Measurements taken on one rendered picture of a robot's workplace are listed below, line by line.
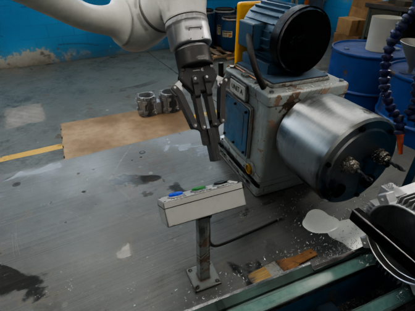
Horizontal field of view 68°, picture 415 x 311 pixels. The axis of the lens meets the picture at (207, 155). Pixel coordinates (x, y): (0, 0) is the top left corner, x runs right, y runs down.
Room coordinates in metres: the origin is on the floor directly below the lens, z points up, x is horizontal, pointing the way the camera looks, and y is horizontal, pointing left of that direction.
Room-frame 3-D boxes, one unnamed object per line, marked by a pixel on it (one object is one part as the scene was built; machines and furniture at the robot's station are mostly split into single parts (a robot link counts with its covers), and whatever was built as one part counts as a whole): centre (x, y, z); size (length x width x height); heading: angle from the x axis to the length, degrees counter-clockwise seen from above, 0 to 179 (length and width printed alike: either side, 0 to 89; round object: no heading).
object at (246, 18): (1.01, -0.19, 1.16); 0.33 x 0.26 x 0.42; 22
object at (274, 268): (0.50, -0.20, 0.80); 0.21 x 0.05 x 0.01; 118
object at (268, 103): (0.98, -0.23, 0.99); 0.35 x 0.31 x 0.37; 22
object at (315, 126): (0.76, -0.32, 1.04); 0.37 x 0.25 x 0.25; 22
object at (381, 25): (2.48, -1.34, 0.99); 0.24 x 0.22 x 0.24; 27
